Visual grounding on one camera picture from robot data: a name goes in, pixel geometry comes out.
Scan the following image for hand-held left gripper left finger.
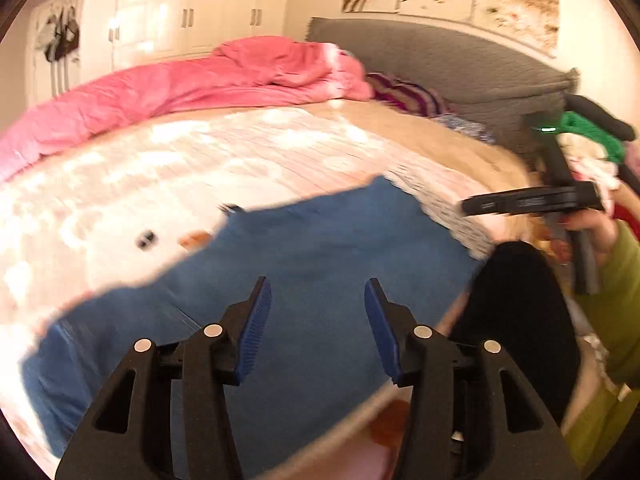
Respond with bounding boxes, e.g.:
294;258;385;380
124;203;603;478
55;276;272;480

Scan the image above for grey padded headboard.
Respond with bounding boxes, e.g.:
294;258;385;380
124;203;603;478
305;16;581;161

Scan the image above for person's right forearm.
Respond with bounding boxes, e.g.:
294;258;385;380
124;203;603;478
560;222;640;471

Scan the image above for purple striped pillow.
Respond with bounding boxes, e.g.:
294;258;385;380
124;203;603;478
367;72;446;117

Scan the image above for white wardrobe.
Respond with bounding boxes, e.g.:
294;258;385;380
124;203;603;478
80;0;321;73

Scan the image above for person's right hand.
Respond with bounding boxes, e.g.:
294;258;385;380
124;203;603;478
564;209;620;272

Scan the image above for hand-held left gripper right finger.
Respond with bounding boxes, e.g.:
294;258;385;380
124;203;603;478
364;277;583;480

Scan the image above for blue denim pants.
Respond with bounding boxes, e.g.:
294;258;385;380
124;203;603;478
20;175;493;466

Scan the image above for beige bed sheet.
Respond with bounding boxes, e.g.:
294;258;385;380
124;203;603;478
310;102;533;188

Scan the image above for pile of clothes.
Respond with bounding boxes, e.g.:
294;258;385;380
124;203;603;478
565;135;640;221

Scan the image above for hanging bags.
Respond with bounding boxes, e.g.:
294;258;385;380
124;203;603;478
35;6;82;64

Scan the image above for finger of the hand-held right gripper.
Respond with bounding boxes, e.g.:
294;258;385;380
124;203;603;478
460;191;517;218

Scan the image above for white door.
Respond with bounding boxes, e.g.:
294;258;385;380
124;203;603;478
27;0;87;106

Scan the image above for blue patterned pillow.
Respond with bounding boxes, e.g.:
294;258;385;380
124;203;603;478
435;112;497;145

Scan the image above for pink duvet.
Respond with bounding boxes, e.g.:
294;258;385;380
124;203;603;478
0;36;373;181

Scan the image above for person's leg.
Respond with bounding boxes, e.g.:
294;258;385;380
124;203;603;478
450;241;583;423

